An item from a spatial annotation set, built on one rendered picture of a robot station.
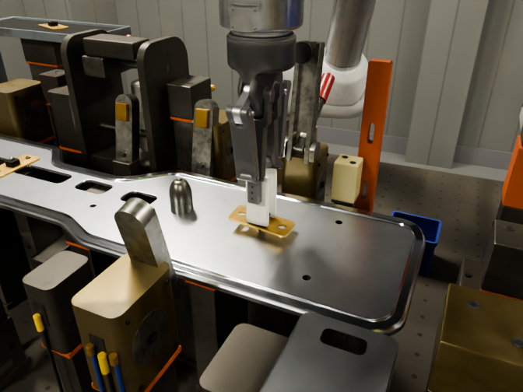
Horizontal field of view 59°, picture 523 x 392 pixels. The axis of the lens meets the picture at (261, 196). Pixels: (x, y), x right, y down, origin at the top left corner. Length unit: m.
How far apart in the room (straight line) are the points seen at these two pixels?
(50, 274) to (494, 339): 0.47
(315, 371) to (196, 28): 3.39
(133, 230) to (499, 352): 0.33
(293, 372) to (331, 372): 0.03
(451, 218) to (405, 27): 2.08
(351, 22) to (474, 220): 0.59
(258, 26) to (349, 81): 0.84
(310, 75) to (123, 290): 0.39
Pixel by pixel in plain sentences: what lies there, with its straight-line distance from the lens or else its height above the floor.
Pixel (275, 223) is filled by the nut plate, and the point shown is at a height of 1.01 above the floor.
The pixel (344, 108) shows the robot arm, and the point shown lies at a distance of 1.37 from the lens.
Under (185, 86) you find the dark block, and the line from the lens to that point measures 0.82.
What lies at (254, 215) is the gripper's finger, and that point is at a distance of 0.59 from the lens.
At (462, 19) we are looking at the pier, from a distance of 3.06.
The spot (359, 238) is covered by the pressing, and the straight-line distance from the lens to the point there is 0.61.
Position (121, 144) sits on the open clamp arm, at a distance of 0.86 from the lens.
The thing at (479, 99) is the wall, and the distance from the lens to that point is 3.30.
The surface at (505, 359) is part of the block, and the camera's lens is 0.42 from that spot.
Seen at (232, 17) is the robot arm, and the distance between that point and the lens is 0.49.
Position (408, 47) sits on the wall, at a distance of 3.24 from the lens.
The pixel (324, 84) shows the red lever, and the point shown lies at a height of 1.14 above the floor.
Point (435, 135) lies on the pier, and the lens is 3.23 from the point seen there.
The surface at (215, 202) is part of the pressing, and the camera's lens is 0.68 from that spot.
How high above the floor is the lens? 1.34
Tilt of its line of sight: 29 degrees down
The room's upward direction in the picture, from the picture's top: straight up
